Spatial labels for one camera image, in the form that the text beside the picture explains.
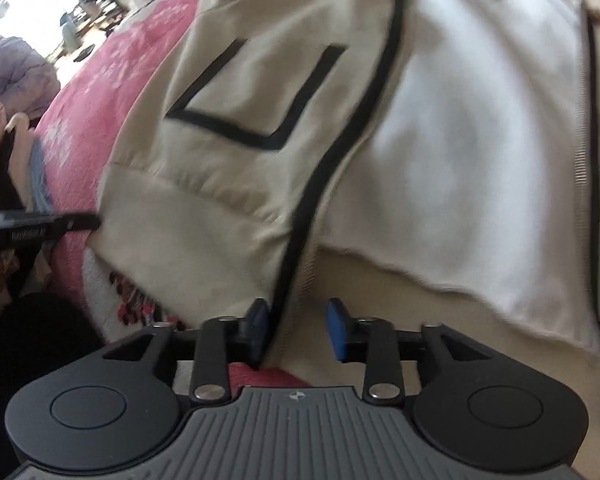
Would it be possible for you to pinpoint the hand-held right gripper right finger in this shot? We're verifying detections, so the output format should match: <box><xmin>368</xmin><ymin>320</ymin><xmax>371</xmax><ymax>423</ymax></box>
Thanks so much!
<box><xmin>327</xmin><ymin>298</ymin><xmax>495</xmax><ymax>403</ymax></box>

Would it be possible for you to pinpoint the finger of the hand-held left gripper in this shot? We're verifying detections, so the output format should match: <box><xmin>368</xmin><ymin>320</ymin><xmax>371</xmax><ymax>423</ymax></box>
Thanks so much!
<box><xmin>55</xmin><ymin>213</ymin><xmax>102</xmax><ymax>234</ymax></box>

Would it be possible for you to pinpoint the beige jacket with black trim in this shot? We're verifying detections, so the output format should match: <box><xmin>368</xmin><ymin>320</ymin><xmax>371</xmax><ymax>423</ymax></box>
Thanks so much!
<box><xmin>87</xmin><ymin>0</ymin><xmax>600</xmax><ymax>376</ymax></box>

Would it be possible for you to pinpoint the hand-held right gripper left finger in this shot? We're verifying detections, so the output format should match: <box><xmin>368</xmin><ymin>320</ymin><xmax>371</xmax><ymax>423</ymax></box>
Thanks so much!
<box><xmin>102</xmin><ymin>299</ymin><xmax>272</xmax><ymax>403</ymax></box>

